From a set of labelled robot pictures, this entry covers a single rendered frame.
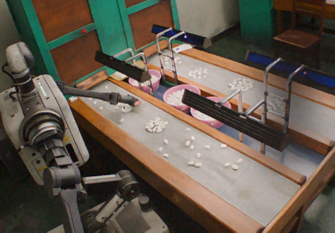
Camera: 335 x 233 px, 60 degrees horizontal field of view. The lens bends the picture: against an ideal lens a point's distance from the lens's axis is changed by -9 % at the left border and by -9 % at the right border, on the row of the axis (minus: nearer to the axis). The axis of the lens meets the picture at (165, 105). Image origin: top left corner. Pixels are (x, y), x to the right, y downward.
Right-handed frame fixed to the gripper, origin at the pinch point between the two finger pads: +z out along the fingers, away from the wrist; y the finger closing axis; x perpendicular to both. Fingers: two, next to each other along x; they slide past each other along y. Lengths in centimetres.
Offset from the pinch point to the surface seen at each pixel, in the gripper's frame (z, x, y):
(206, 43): 19, -55, -24
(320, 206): 90, 25, -124
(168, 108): 5.0, -4.8, -23.7
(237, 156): 2, 1, -88
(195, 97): -26, -22, -67
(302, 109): 48, -37, -95
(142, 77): -25.6, -20.4, -22.7
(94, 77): -11, -2, 51
